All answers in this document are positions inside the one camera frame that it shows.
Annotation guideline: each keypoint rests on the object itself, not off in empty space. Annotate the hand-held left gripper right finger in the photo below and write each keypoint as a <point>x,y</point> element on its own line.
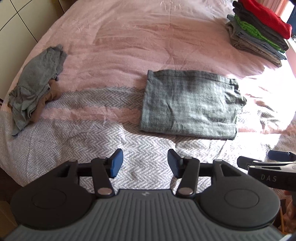
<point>174,163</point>

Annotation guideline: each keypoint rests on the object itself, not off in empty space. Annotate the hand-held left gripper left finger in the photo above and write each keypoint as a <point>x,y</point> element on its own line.
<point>116,163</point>

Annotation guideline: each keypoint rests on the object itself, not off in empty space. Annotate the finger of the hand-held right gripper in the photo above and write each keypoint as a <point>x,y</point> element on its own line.
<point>246,161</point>
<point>282,155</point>

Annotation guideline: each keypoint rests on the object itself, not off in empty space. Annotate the grey woven shorts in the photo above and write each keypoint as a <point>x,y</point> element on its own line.
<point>185,104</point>

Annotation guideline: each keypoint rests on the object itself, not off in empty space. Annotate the stack of folded clothes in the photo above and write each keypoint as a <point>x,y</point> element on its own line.
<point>254,30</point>

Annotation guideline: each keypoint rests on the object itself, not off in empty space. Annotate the person's right hand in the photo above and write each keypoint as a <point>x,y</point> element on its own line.
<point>290,210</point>

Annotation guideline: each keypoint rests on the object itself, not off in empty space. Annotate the brown garment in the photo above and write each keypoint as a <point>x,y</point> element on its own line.
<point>45,102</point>

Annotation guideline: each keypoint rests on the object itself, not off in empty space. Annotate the grey knit garment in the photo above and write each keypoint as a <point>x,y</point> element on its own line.
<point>34,74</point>

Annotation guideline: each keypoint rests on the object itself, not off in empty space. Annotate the pink grey bedspread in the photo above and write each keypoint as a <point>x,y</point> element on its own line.
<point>115,34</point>

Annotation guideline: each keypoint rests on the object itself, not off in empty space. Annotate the cream sliding door wardrobe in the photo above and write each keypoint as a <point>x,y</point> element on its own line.
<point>18,23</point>

